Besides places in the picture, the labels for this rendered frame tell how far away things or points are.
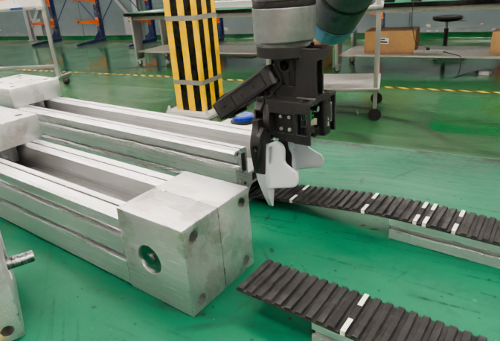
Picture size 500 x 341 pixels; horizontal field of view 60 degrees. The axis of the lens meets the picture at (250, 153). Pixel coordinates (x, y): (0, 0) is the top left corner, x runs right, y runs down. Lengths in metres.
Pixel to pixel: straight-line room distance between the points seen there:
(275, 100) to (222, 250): 0.19
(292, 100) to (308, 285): 0.22
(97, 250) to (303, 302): 0.24
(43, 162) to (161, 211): 0.33
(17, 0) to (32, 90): 5.20
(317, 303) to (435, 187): 0.34
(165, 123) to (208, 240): 0.38
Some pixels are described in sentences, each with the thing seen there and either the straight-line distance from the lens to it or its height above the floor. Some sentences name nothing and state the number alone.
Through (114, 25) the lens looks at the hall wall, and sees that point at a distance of 11.45.
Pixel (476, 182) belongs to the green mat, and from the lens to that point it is 0.71.
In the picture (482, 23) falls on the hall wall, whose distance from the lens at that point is 7.98.
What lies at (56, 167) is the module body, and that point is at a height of 0.84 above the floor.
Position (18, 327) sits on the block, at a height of 0.79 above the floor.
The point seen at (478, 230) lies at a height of 0.81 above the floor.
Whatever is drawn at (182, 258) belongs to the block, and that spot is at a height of 0.85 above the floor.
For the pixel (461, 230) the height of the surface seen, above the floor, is 0.81.
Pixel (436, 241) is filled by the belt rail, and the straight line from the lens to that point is 0.53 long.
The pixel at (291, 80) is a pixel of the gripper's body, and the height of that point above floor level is 0.96.
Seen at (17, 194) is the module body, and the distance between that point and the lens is 0.64.
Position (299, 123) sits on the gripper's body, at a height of 0.91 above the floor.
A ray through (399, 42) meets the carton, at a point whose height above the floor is 0.34.
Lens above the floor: 1.07
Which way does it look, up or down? 22 degrees down
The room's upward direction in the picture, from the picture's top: 4 degrees counter-clockwise
